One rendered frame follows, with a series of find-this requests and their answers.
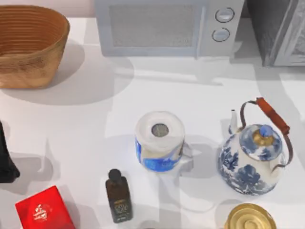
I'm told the blue and white teapot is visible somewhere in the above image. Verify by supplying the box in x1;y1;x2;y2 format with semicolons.
218;97;294;196

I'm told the wooden basket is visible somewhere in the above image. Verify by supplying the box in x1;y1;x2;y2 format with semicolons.
0;5;71;89

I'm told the blue and white paper roll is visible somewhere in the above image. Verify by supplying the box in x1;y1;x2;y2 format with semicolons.
134;110;193;172

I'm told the dark brown bottle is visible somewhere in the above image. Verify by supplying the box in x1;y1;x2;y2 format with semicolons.
105;168;134;224

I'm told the gold round can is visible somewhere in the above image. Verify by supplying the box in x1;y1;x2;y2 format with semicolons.
223;203;277;229

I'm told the microwave knob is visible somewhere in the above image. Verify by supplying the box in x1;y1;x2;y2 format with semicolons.
211;27;231;43
215;7;235;21

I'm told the grey cabinet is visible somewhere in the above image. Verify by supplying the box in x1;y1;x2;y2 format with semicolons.
246;0;305;68

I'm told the red box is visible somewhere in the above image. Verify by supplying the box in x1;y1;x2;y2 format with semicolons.
15;185;76;229

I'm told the pale microwave oven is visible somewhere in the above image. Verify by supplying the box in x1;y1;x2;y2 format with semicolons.
94;0;245;59

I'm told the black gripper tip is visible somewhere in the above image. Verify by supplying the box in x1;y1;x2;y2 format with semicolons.
0;121;20;184

